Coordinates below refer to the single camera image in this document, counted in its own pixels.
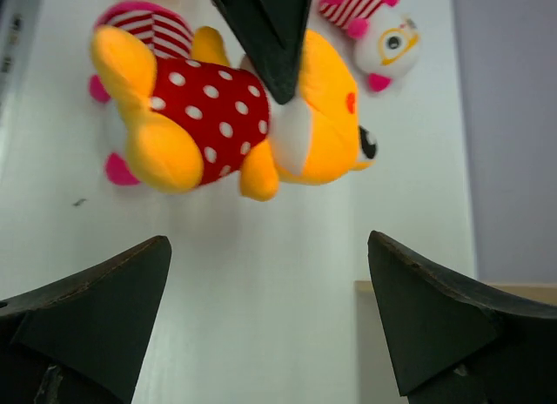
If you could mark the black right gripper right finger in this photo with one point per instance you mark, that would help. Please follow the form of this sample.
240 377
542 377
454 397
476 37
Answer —
396 270

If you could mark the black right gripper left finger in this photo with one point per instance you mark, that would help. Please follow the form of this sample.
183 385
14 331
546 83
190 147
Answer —
83 338

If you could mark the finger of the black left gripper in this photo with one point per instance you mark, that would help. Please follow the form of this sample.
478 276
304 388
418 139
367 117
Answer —
271 32

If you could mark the orange bear polka dot toy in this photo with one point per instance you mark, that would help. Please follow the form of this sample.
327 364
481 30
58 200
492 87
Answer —
182 123

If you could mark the wooden shelf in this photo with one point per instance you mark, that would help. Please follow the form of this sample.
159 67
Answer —
432 348

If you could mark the white doll centre face down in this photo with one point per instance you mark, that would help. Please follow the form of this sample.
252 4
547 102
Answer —
167 35

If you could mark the white glasses doll striped shirt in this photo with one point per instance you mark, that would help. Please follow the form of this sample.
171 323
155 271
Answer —
386 44

